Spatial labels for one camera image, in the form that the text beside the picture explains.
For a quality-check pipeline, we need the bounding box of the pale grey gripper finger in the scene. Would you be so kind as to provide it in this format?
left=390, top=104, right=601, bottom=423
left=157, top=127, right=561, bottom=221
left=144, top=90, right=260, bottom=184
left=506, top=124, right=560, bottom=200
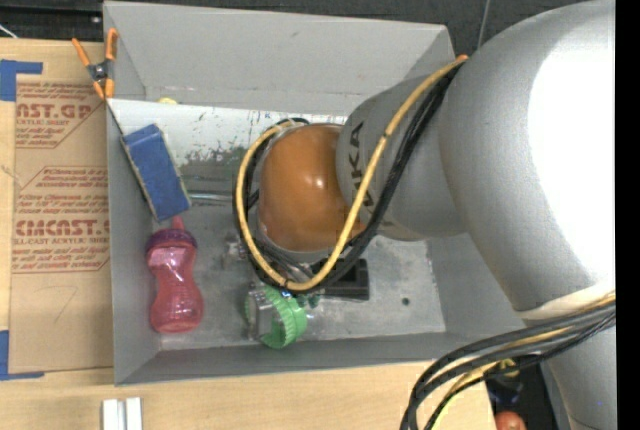
left=260, top=290, right=276, bottom=338
left=247, top=288, right=263, bottom=338

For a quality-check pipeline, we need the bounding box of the black box-shaped block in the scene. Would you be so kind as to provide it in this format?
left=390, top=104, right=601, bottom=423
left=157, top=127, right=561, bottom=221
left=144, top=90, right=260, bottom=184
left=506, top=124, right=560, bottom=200
left=323, top=257, right=371, bottom=302

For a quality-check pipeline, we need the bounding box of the pink bottle with purple lid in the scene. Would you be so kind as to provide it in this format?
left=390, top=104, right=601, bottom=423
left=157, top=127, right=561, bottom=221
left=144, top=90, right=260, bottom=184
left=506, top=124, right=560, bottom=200
left=144, top=216, right=206, bottom=335

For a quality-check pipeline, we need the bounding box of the blue sponge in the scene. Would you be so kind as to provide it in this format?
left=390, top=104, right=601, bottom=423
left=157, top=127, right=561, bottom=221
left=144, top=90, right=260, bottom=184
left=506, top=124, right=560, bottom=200
left=119, top=123, right=193, bottom=224

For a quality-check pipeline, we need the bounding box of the brown cardboard board red print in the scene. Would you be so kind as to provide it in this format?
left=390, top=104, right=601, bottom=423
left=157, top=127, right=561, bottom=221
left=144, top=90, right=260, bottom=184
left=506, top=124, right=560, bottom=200
left=0, top=36, right=116, bottom=377

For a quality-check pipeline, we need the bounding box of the grey metal bin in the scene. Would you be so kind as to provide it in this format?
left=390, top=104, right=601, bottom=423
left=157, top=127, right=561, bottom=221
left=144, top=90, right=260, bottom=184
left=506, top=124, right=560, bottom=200
left=101, top=0, right=527, bottom=387

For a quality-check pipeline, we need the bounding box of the green ribbed ring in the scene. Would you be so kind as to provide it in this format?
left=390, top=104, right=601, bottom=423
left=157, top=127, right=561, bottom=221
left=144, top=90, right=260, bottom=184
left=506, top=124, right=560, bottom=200
left=244, top=284, right=308, bottom=350

